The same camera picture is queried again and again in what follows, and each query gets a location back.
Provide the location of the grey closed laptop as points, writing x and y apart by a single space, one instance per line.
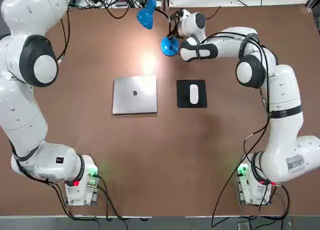
135 102

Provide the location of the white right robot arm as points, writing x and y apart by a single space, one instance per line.
282 120

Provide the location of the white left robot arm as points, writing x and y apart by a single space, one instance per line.
22 110

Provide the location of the white computer mouse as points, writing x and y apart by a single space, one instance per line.
194 95

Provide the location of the black mouse mat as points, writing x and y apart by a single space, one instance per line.
182 100

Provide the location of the blue desk lamp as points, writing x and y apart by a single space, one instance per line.
146 17

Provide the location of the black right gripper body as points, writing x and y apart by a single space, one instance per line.
178 20

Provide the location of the grey aluminium frame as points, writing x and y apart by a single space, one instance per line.
313 0

